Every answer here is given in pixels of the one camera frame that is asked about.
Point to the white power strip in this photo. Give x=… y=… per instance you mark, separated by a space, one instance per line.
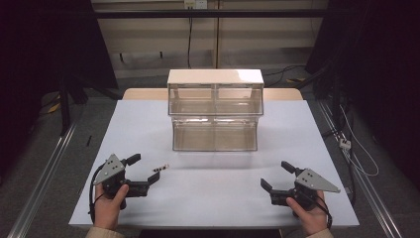
x=344 y=143

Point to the person's right hand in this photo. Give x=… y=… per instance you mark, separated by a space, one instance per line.
x=308 y=218

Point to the black curtain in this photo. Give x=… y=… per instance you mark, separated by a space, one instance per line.
x=39 y=49
x=383 y=66

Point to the person's left hand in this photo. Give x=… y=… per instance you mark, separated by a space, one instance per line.
x=107 y=210

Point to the yellow floor tape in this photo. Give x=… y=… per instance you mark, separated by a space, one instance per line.
x=296 y=80
x=54 y=108

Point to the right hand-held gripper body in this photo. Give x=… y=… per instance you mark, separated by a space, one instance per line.
x=313 y=181

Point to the white wall outlet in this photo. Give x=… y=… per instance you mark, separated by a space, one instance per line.
x=195 y=4

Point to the small black floor item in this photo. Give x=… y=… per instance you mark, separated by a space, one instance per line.
x=88 y=141

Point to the clear plastic drawer cabinet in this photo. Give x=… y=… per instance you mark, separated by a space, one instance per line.
x=214 y=109

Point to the wooden vertical strip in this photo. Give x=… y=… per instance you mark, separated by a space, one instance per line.
x=217 y=39

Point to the black metal stand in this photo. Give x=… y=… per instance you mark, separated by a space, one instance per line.
x=64 y=109

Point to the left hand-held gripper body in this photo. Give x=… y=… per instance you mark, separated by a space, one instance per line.
x=110 y=168

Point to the aluminium floor rail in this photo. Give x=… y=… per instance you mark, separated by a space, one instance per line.
x=369 y=191
x=43 y=185

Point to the black horizontal metal bar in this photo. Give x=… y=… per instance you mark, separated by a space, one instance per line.
x=211 y=13

